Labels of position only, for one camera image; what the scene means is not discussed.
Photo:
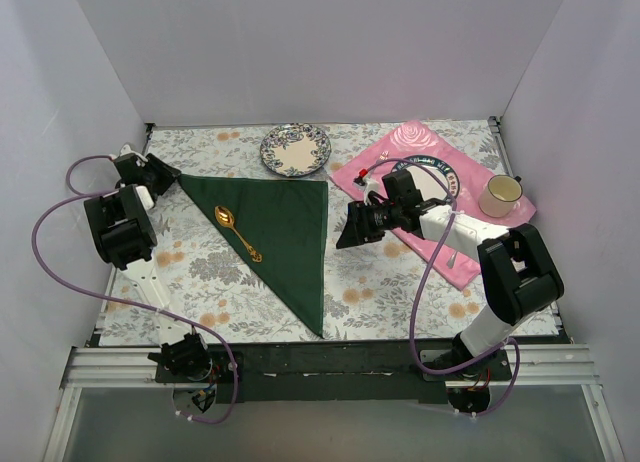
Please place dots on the aluminium frame rail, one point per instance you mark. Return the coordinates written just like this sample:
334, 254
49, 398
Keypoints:
531, 364

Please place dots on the silver spoon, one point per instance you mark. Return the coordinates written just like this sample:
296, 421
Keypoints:
452, 260

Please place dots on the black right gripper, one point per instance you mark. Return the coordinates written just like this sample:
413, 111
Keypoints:
362, 222

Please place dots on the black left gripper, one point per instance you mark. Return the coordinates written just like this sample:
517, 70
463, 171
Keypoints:
160, 173

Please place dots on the green rimmed white plate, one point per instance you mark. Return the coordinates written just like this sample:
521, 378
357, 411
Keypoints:
433, 177

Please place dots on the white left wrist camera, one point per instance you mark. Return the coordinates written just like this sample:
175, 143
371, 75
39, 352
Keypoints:
126, 149

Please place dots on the dark green cloth napkin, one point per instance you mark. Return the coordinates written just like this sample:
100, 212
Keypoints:
278, 228

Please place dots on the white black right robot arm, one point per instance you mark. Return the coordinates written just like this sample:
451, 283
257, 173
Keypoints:
518, 274

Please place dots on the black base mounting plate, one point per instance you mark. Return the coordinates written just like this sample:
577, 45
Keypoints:
333, 371

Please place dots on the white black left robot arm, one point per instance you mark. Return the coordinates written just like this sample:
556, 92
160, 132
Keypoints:
124, 237

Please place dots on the blue floral ceramic plate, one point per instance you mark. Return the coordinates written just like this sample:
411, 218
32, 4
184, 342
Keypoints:
295, 150

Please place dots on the cream enamel mug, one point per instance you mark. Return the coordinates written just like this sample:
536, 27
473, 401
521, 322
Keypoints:
500, 195

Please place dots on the pink rose placemat cloth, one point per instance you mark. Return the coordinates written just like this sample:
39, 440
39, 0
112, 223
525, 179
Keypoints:
416, 138

